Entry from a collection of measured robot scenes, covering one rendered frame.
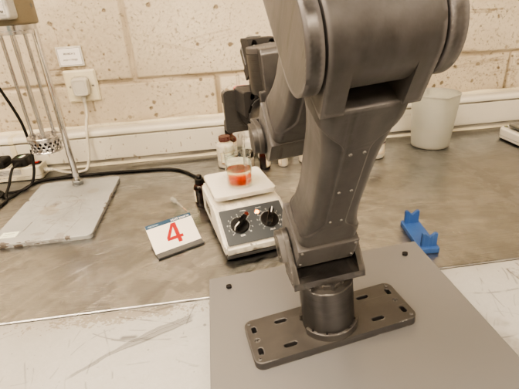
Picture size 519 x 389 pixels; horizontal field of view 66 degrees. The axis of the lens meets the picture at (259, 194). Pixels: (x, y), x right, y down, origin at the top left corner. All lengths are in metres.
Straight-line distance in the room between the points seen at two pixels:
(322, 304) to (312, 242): 0.08
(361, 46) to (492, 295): 0.52
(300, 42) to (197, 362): 0.43
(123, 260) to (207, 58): 0.64
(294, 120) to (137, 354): 0.36
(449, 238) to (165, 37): 0.85
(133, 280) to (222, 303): 0.19
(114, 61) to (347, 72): 1.01
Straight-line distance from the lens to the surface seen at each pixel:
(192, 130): 1.17
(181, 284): 0.67
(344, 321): 0.48
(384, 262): 0.62
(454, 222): 0.85
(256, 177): 0.79
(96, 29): 1.20
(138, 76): 1.20
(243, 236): 0.70
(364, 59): 0.23
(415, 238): 0.76
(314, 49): 0.22
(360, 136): 0.28
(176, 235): 0.76
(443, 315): 0.55
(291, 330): 0.50
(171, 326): 0.60
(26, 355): 0.65
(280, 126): 0.42
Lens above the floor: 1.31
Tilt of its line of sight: 26 degrees down
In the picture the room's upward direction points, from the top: 4 degrees counter-clockwise
